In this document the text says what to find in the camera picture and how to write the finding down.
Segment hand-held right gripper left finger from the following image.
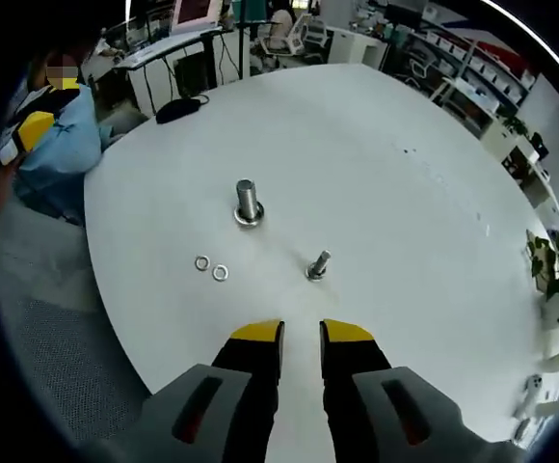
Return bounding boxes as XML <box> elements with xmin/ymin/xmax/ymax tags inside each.
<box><xmin>124</xmin><ymin>317</ymin><xmax>285</xmax><ymax>463</ymax></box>

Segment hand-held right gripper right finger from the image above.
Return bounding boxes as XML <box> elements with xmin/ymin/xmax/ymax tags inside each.
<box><xmin>319</xmin><ymin>317</ymin><xmax>526</xmax><ymax>463</ymax></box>

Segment small threaded steel stud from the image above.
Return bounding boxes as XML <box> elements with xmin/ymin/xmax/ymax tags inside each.
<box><xmin>305</xmin><ymin>249</ymin><xmax>333</xmax><ymax>283</ymax></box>

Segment large threaded steel stud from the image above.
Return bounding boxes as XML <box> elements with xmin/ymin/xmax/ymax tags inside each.
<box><xmin>232</xmin><ymin>177</ymin><xmax>266</xmax><ymax>232</ymax></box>

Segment white side desk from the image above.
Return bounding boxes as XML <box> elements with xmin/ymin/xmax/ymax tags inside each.
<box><xmin>113</xmin><ymin>26</ymin><xmax>226</xmax><ymax>117</ymax></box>

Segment black computer mouse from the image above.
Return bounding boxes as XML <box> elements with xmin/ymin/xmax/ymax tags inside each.
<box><xmin>155</xmin><ymin>95</ymin><xmax>211</xmax><ymax>124</ymax></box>

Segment black computer tower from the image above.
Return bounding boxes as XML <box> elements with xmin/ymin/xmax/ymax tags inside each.
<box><xmin>175</xmin><ymin>52</ymin><xmax>209</xmax><ymax>94</ymax></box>

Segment white hand controller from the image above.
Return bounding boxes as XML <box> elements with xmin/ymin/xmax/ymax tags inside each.
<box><xmin>513</xmin><ymin>375</ymin><xmax>546</xmax><ymax>421</ymax></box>

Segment grey mesh office chair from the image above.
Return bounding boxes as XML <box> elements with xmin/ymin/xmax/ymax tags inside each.
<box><xmin>0</xmin><ymin>197</ymin><xmax>153</xmax><ymax>440</ymax></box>

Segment white mesh office chair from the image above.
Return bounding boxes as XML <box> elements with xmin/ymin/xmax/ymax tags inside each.
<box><xmin>283</xmin><ymin>14</ymin><xmax>329</xmax><ymax>55</ymax></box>

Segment white office desk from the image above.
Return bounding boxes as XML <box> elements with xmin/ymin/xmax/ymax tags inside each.
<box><xmin>428</xmin><ymin>76</ymin><xmax>559</xmax><ymax>218</ymax></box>

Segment white low cabinet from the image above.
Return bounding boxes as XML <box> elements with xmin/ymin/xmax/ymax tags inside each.
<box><xmin>327</xmin><ymin>26</ymin><xmax>387</xmax><ymax>68</ymax></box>

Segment white swivel chair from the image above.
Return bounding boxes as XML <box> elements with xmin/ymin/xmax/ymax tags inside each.
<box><xmin>404</xmin><ymin>60</ymin><xmax>433</xmax><ymax>88</ymax></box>

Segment shelf with white bins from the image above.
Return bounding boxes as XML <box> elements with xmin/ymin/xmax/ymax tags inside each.
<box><xmin>394</xmin><ymin>18</ymin><xmax>539</xmax><ymax>105</ymax></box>

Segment black monitor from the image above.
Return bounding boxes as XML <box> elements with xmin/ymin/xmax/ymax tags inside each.
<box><xmin>387</xmin><ymin>2</ymin><xmax>428</xmax><ymax>23</ymax></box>

